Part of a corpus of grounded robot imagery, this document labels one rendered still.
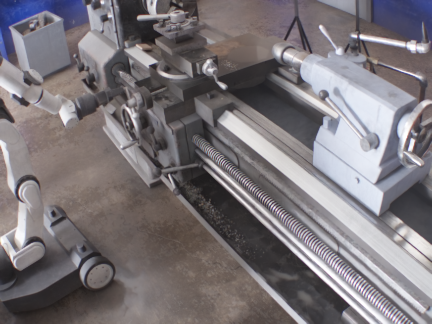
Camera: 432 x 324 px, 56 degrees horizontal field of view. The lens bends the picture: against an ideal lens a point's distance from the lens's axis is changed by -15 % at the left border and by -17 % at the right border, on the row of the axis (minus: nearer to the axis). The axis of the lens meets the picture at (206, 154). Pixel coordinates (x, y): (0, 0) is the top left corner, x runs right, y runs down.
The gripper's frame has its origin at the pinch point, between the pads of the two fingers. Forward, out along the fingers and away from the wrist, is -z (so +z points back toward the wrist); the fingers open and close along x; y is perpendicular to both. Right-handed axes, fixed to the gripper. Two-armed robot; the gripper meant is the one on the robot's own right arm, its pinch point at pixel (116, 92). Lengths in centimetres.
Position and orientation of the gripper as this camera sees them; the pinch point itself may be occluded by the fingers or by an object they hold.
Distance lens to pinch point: 197.4
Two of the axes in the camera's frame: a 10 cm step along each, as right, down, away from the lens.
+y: -3.6, -9.2, -1.2
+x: 3.9, -0.3, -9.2
